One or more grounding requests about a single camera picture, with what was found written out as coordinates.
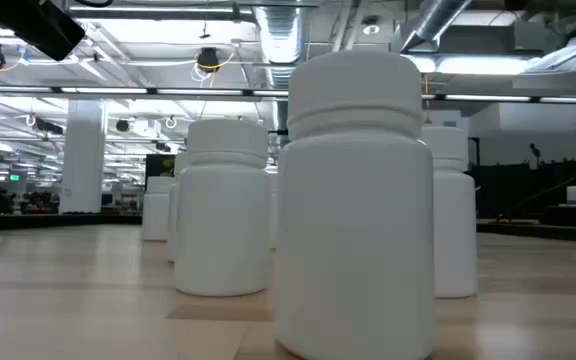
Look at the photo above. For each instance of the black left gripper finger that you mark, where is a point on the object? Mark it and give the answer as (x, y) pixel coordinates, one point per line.
(53, 35)

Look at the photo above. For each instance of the white plastic pill bottle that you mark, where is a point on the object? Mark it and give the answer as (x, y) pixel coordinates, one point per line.
(355, 225)
(155, 210)
(171, 220)
(455, 225)
(223, 225)

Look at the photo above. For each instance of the long ceiling light strip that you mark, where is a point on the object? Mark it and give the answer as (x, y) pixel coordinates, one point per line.
(103, 91)

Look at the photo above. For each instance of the white building pillar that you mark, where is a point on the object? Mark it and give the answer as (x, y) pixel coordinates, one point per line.
(83, 160)

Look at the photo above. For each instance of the green exit sign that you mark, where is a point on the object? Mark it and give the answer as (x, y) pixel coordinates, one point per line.
(14, 177)

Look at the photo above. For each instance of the black display panel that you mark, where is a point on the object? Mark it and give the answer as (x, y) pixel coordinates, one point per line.
(154, 167)

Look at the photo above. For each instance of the green potted plant white pot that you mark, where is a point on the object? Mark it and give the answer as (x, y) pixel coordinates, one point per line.
(169, 167)

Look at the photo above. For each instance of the round ceiling detector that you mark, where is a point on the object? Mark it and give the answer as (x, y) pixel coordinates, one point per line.
(371, 29)

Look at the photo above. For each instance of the bright rectangular ceiling light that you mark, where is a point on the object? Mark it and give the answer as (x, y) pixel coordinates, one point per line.
(483, 65)

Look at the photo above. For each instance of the black room partition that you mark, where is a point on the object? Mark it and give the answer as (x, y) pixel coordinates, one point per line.
(518, 190)

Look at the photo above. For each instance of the black lamp on stand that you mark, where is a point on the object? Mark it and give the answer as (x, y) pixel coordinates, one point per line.
(534, 149)

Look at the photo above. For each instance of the white cylindrical container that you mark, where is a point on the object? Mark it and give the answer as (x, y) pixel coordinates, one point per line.
(573, 196)

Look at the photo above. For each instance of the silver ceiling air duct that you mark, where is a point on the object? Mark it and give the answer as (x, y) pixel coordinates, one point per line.
(280, 35)
(435, 20)

